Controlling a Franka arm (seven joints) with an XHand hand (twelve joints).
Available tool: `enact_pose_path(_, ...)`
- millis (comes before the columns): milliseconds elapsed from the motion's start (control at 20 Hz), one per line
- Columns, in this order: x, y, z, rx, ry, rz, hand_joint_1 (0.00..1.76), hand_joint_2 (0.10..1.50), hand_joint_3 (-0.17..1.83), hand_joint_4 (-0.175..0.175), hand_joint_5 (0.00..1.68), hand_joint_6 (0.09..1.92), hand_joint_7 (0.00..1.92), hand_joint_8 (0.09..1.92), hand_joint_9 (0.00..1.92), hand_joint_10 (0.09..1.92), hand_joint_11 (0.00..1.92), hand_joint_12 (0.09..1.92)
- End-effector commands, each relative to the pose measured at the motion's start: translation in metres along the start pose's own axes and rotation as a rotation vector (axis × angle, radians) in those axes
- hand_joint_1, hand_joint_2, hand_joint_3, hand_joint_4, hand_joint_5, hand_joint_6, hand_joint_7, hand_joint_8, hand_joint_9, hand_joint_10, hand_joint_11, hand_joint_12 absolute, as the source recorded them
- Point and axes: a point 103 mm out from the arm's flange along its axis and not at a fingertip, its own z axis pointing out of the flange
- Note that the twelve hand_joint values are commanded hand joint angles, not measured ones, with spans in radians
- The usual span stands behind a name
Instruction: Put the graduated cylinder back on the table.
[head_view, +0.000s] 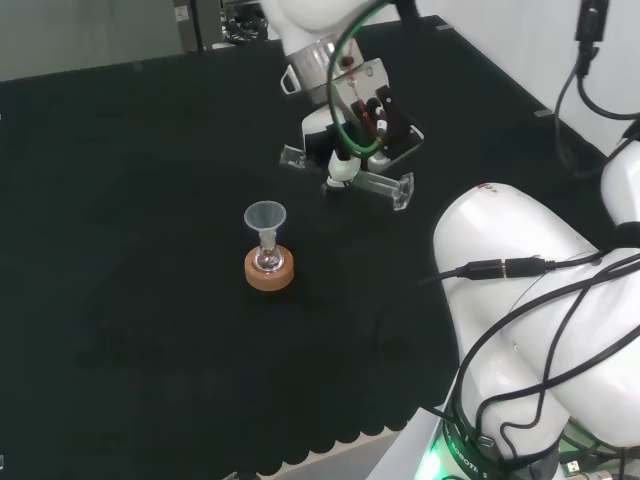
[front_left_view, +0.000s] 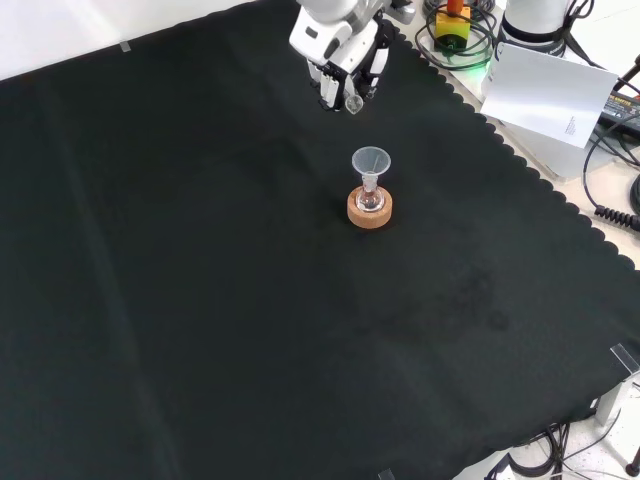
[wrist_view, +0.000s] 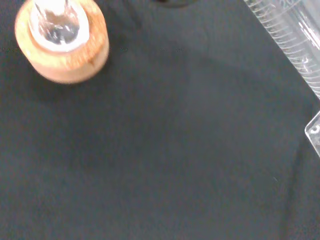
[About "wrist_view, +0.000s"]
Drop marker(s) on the black table cloth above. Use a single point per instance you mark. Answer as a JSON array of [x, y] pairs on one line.
[[160, 150]]

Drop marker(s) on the clear round-bottom flask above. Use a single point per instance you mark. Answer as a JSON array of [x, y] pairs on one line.
[[58, 30]]

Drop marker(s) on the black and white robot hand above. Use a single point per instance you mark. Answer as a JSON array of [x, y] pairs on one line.
[[175, 2]]

